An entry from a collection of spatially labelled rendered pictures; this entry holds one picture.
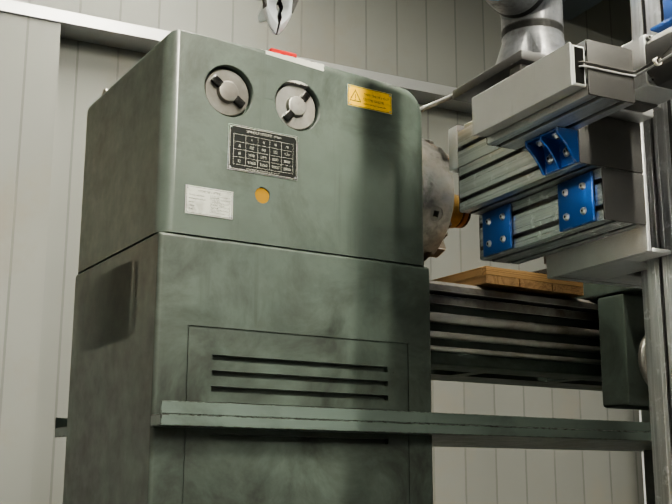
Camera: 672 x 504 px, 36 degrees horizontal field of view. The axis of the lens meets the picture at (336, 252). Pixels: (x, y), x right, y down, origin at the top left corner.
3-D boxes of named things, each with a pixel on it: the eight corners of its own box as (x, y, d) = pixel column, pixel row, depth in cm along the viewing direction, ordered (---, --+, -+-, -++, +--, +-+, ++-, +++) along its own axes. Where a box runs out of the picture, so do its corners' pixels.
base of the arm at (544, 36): (592, 73, 191) (590, 23, 193) (525, 59, 184) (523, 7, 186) (542, 100, 204) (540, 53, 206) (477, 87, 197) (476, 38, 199)
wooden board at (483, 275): (486, 283, 233) (485, 265, 234) (394, 305, 263) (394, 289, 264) (583, 295, 248) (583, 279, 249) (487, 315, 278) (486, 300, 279)
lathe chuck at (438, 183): (428, 242, 227) (417, 111, 237) (352, 280, 252) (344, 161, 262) (461, 246, 232) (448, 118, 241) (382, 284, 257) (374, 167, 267)
